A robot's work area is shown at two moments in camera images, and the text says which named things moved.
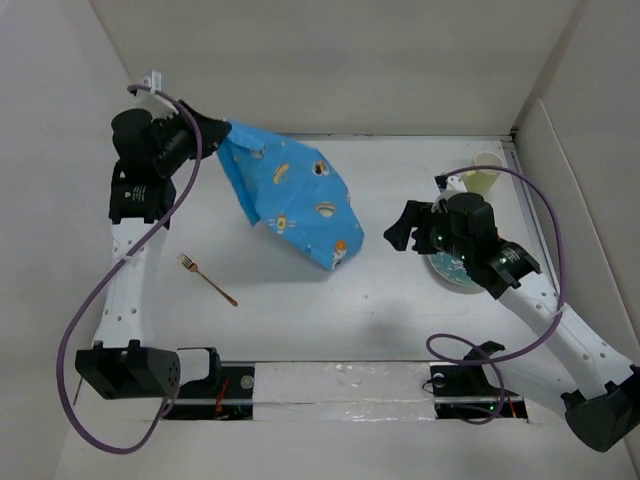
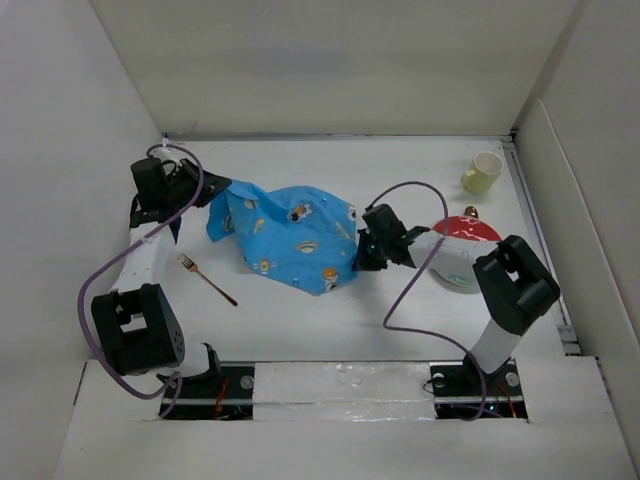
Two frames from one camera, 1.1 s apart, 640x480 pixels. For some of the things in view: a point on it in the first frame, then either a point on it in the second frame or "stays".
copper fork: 193,267 stays
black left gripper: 211,131 to 212,185
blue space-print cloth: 297,190 to 301,236
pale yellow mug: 482,181 stays
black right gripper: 416,214 to 363,262
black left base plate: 228,393 stays
